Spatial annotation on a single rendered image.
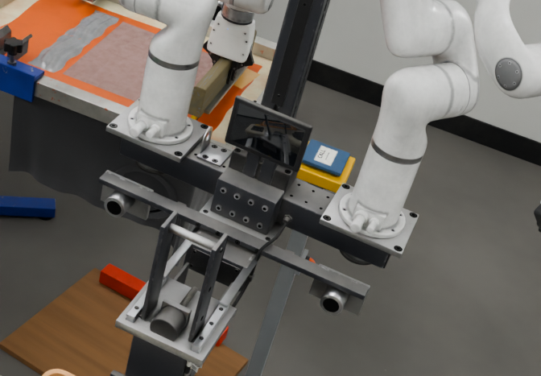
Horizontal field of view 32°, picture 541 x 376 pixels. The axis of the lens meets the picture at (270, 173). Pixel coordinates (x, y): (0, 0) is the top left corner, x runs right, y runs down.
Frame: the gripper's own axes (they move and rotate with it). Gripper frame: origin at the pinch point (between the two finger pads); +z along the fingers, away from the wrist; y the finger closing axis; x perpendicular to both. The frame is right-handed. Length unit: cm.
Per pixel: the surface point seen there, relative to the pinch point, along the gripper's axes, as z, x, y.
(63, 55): 5.8, -9.7, -37.5
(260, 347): 68, -13, 31
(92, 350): 100, -8, -17
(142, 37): 6.0, 13.0, -26.6
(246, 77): 6.0, 12.3, 3.3
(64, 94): 3.3, -28.9, -27.5
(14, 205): 96, 35, -68
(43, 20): 6, 3, -50
